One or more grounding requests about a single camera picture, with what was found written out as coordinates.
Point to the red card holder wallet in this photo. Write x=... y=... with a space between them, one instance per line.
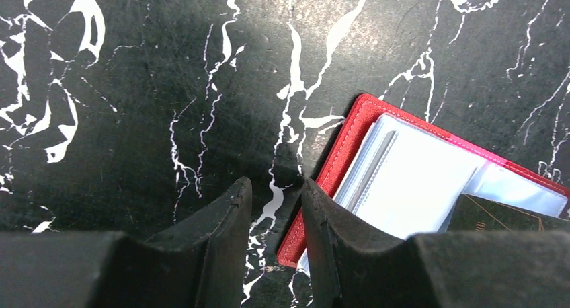
x=403 y=175

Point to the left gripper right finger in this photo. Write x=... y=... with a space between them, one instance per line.
x=353 y=264

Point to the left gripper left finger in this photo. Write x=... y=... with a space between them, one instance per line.
x=198 y=262

